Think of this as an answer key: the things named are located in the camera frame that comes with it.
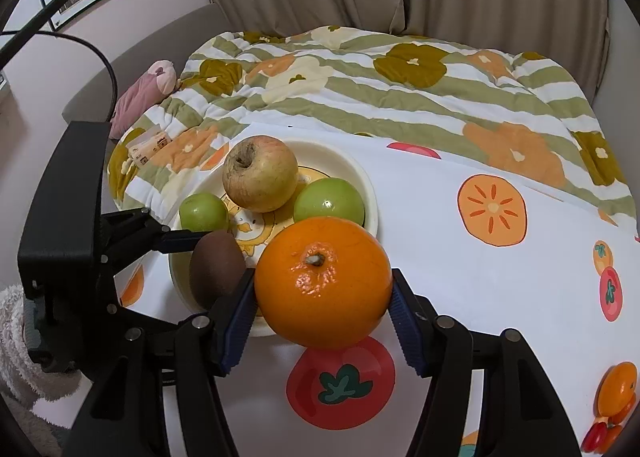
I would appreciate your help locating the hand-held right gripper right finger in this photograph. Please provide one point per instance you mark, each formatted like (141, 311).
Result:
(407, 332)

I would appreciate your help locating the large orange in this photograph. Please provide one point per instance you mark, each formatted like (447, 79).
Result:
(617, 387)
(325, 282)

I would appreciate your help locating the white fruit-print cloth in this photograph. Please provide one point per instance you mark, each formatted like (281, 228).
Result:
(500, 297)

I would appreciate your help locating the red cherry tomato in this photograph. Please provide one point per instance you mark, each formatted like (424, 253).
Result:
(592, 438)

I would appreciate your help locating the green apple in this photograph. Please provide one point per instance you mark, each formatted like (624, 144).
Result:
(327, 202)
(202, 213)

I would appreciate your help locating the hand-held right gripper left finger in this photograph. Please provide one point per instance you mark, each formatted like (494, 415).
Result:
(237, 327)

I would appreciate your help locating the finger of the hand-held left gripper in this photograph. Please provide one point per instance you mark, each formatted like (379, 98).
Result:
(145, 237)
(145, 319)

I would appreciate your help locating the striped floral quilt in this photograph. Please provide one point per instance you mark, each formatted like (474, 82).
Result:
(400, 97)

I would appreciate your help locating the small orange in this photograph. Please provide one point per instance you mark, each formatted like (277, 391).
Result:
(611, 438)

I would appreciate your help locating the yellow-red apple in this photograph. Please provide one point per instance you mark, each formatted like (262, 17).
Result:
(260, 174)

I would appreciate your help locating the small printed packet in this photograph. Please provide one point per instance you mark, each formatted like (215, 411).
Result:
(149, 144)

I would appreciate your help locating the pink plush toy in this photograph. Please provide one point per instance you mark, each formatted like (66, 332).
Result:
(140, 97)

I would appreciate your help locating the brown kiwi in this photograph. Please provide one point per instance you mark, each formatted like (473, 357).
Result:
(215, 269)

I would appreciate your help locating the cream bowl with duck print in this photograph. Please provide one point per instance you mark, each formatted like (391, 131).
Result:
(345, 162)

